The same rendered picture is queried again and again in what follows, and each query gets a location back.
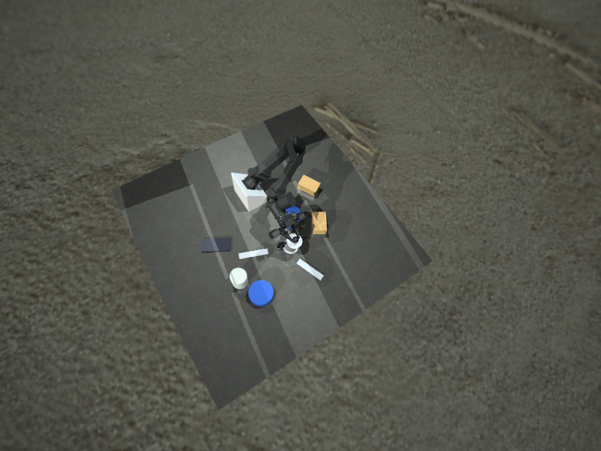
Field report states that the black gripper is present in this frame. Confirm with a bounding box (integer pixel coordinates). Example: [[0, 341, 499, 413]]
[[268, 209, 306, 243]]

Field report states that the white cylinder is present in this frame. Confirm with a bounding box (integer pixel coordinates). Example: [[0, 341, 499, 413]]
[[230, 269, 249, 289]]

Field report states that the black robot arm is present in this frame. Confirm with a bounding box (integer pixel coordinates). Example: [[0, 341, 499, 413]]
[[242, 135, 306, 228]]

